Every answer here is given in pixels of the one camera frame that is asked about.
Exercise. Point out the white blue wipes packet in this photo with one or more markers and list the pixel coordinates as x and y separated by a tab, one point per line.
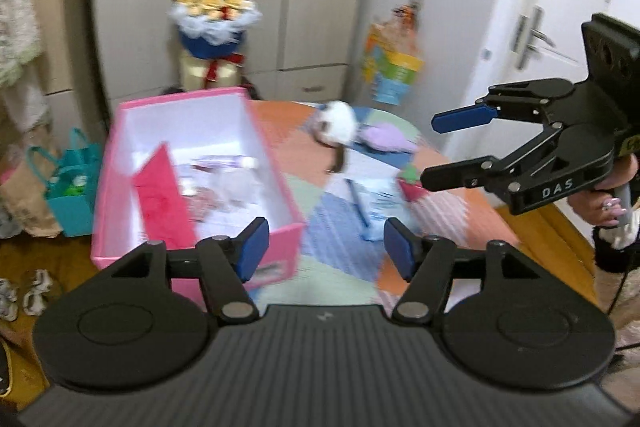
380	202

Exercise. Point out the red card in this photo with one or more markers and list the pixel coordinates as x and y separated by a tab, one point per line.
162	202

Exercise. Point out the brown paper bag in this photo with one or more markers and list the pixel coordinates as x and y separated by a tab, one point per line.
25	202

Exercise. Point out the teal gift bag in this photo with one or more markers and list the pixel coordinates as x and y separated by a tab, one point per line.
75	212

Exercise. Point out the red strawberry plush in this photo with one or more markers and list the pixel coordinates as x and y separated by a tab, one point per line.
412	192

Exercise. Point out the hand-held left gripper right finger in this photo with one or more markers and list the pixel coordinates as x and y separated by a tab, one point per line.
400	249

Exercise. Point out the colourful gift bag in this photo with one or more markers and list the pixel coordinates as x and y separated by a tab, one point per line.
395	72

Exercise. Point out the panda plush toy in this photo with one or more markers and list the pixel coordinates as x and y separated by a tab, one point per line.
337	122

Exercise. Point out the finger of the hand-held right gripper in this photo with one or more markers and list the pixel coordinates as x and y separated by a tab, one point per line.
460	174
460	119

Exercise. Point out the yellow flower bouquet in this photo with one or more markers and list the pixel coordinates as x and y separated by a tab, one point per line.
215	32

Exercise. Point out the pink cardboard box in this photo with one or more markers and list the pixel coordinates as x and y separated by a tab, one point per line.
107	207

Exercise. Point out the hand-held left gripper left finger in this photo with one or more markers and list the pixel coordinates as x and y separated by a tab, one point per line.
252	252

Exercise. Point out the person's right hand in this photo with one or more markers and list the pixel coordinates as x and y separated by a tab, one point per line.
600	209

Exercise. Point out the patchwork striped tablecloth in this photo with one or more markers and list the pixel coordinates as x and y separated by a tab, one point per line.
340	252

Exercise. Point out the purple plush toy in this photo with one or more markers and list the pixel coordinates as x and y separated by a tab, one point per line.
387	137

